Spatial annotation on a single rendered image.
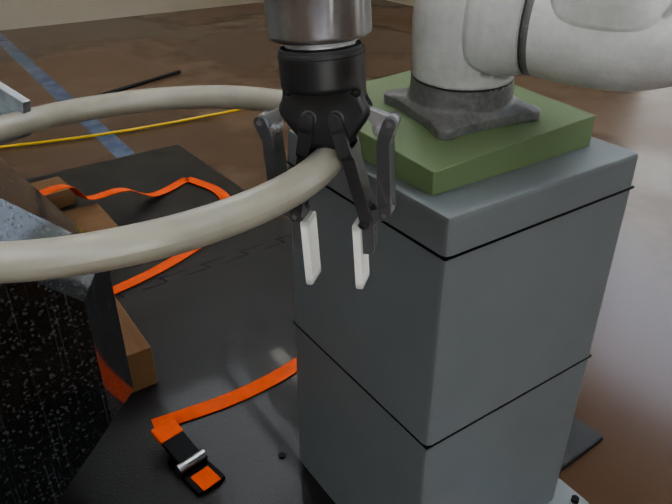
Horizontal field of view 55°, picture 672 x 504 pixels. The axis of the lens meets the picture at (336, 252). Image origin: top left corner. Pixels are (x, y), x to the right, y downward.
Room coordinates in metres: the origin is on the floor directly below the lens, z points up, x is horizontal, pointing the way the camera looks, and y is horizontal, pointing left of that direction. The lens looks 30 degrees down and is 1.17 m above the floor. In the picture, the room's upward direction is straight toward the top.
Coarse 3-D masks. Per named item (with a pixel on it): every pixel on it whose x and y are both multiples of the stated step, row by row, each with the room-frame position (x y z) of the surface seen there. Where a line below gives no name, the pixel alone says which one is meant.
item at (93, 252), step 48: (96, 96) 0.84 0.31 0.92; (144, 96) 0.84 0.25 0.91; (192, 96) 0.84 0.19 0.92; (240, 96) 0.81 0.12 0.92; (240, 192) 0.47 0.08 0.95; (288, 192) 0.48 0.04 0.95; (48, 240) 0.40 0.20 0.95; (96, 240) 0.40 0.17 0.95; (144, 240) 0.40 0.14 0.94; (192, 240) 0.42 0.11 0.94
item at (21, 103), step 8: (0, 88) 0.80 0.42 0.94; (8, 88) 0.80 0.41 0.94; (0, 96) 0.80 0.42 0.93; (8, 96) 0.79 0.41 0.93; (16, 96) 0.79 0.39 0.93; (0, 104) 0.80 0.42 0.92; (8, 104) 0.79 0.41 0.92; (16, 104) 0.79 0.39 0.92; (24, 104) 0.78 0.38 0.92; (0, 112) 0.81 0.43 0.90; (8, 112) 0.80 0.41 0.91; (24, 112) 0.78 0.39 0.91; (24, 136) 0.78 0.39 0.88; (0, 144) 0.76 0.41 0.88
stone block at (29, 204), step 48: (0, 192) 0.97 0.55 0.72; (0, 240) 0.87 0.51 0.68; (0, 288) 0.83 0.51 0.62; (48, 288) 0.87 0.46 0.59; (96, 288) 0.95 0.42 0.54; (0, 336) 0.82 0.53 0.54; (48, 336) 0.86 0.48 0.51; (96, 336) 0.91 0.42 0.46; (0, 384) 0.81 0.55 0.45; (48, 384) 0.85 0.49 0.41; (96, 384) 0.89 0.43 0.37; (0, 432) 0.79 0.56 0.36; (48, 432) 0.83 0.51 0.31; (96, 432) 0.88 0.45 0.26; (0, 480) 0.78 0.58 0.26; (48, 480) 0.82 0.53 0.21
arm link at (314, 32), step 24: (264, 0) 0.56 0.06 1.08; (288, 0) 0.53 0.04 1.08; (312, 0) 0.53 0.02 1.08; (336, 0) 0.53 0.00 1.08; (360, 0) 0.55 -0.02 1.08; (288, 24) 0.54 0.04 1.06; (312, 24) 0.53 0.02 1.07; (336, 24) 0.53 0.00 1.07; (360, 24) 0.54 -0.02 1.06; (288, 48) 0.56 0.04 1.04; (312, 48) 0.54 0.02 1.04; (336, 48) 0.54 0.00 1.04
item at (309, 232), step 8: (312, 216) 0.57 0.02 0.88; (304, 224) 0.56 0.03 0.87; (312, 224) 0.57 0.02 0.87; (304, 232) 0.56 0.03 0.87; (312, 232) 0.57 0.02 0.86; (304, 240) 0.56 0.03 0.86; (312, 240) 0.56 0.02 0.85; (304, 248) 0.56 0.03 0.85; (312, 248) 0.56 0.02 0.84; (304, 256) 0.56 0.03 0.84; (312, 256) 0.56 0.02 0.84; (304, 264) 0.56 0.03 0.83; (312, 264) 0.56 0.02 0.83; (320, 264) 0.58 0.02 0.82; (312, 272) 0.55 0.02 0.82; (312, 280) 0.55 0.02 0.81
